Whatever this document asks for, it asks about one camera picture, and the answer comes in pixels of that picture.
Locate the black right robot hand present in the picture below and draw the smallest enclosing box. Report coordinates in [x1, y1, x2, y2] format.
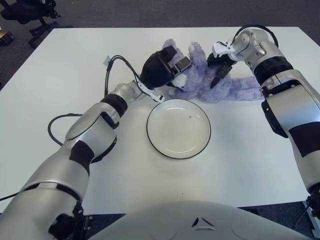
[206, 51, 237, 89]

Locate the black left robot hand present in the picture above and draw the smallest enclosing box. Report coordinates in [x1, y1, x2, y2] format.
[139, 45, 192, 89]

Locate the purple plush bunny doll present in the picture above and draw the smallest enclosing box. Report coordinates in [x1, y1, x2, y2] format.
[161, 38, 263, 103]

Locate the white plate black rim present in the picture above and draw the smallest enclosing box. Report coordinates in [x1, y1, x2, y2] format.
[146, 98, 212, 160]

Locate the small box on floor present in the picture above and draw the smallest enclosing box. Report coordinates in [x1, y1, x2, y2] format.
[0, 31, 16, 46]

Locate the black office chair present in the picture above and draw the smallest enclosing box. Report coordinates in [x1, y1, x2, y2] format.
[0, 0, 73, 48]

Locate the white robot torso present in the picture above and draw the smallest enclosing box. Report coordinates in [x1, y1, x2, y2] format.
[87, 199, 313, 240]

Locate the white table leg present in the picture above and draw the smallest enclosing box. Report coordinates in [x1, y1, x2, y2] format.
[303, 199, 320, 232]

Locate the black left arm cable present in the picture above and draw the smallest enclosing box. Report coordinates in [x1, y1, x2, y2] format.
[0, 55, 143, 201]

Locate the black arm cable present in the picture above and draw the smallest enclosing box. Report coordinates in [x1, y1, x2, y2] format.
[233, 24, 280, 48]
[0, 55, 143, 201]

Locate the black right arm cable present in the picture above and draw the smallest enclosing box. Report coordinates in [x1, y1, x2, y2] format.
[233, 24, 280, 48]

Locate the black stand bracket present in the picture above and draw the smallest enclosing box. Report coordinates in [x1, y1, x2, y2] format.
[74, 213, 92, 240]

